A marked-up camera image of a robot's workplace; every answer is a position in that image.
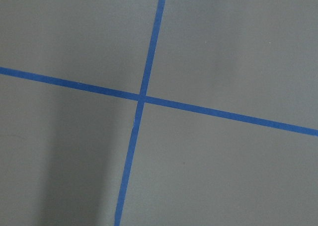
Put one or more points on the brown paper table cover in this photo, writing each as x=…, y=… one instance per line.
x=158, y=112

